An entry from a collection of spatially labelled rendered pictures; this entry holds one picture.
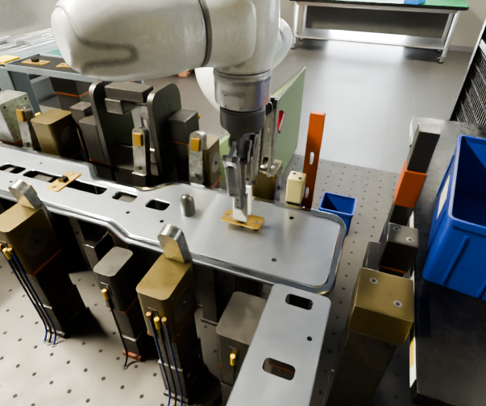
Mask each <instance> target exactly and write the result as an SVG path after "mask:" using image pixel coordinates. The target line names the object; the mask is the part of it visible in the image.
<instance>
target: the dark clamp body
mask: <svg viewBox="0 0 486 406"><path fill-rule="evenodd" d="M79 124H80V127H81V131H82V134H83V137H84V140H85V145H86V147H87V151H88V153H89V160H90V161H93V162H94V165H95V167H96V170H97V174H98V176H99V177H100V178H102V179H106V180H112V181H116V182H117V180H116V176H115V174H114V168H113V167H111V166H107V163H106V158H105V155H104V151H103V149H102V143H101V140H100V137H99V133H98V129H97V125H96V122H95V119H94V116H93V113H92V114H90V115H88V116H86V117H85V118H83V119H81V120H80V121H79ZM106 190H107V189H106V188H102V189H100V191H101V194H103V193H104V192H105V191H106ZM120 197H121V196H120V193H117V194H116V195H115V196H114V197H113V199H115V200H118V199H119V198H120Z"/></svg>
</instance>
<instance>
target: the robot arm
mask: <svg viewBox="0 0 486 406"><path fill-rule="evenodd" d="M51 22H52V31H53V34H54V37H55V40H56V43H57V46H58V48H59V50H60V53H61V55H62V56H63V58H64V60H65V62H66V63H67V64H68V65H69V66H70V67H71V68H72V69H74V70H76V71H78V72H79V73H80V74H81V75H82V76H84V77H88V78H91V79H95V80H99V81H113V82H128V81H143V80H150V79H156V78H161V77H168V76H172V75H176V74H179V73H182V72H185V71H188V70H191V69H195V73H196V77H197V81H198V84H199V85H200V88H201V90H202V92H203V94H204V95H205V97H206V98H207V100H208V101H209V102H210V104H211V105H212V106H213V107H214V108H215V109H216V110H217V111H218V112H219V113H220V124H221V126H222V129H221V130H220V131H221V133H222V134H225V135H226V136H228V135H230V136H229V139H228V147H229V148H230V151H229V153H228V155H223V156H222V162H223V165H224V168H225V174H226V186H227V193H228V197H233V219H234V220H236V221H241V222H247V221H248V215H252V186H251V185H253V186H256V181H254V180H253V177H254V178H255V176H256V165H257V155H258V146H259V138H260V130H261V129H262V128H263V127H264V124H265V107H266V105H267V104H268V103H269V102H270V97H271V80H272V70H273V69H274V68H275V67H276V66H277V65H278V64H279V63H280V62H281V61H282V60H283V59H284V58H285V57H286V55H287V54H288V52H289V49H290V48H291V46H292V43H293V34H292V32H291V30H290V28H289V25H288V24H287V23H286V22H285V21H284V20H283V19H281V18H280V0H60V1H59V2H58V3H57V4H56V7H55V10H54V11H53V13H52V20H51Z"/></svg>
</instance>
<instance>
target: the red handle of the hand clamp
mask: <svg viewBox="0 0 486 406"><path fill-rule="evenodd" d="M285 115H286V113H285V112H284V111H283V110H279V117H278V125H277V133H276V140H277V138H278V135H279V133H280V131H281V128H282V125H283V122H284V120H285ZM260 169H261V170H262V171H267V170H268V157H263V160H262V163H261V164H260Z"/></svg>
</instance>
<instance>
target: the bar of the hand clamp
mask: <svg viewBox="0 0 486 406"><path fill-rule="evenodd" d="M279 109H280V97H272V96H271V97H270V102H269V103H268V104H267V105H266V107H265V124H264V127H263V128H262V129H261V130H260V138H259V146H258V155H257V165H256V175H259V171H260V164H261V163H262V156H264V157H268V172H267V177H270V175H271V167H272V164H273V162H274V155H275V147H276V133H277V125H278V117H279Z"/></svg>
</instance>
